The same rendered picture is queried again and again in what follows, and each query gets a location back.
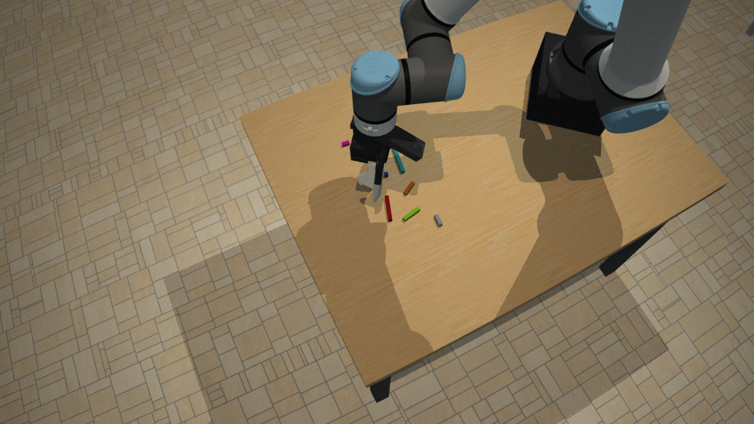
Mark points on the green rectangular bar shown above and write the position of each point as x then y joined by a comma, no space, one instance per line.
410,214

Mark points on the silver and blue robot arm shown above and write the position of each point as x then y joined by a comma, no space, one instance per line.
622,65

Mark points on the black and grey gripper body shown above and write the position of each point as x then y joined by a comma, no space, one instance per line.
364,148

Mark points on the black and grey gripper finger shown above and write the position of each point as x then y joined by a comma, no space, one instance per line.
372,178

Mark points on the dark red rod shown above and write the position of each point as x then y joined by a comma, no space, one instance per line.
388,208

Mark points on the orange rod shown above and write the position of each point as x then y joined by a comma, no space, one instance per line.
409,187

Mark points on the turquoise rod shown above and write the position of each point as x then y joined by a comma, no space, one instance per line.
398,161

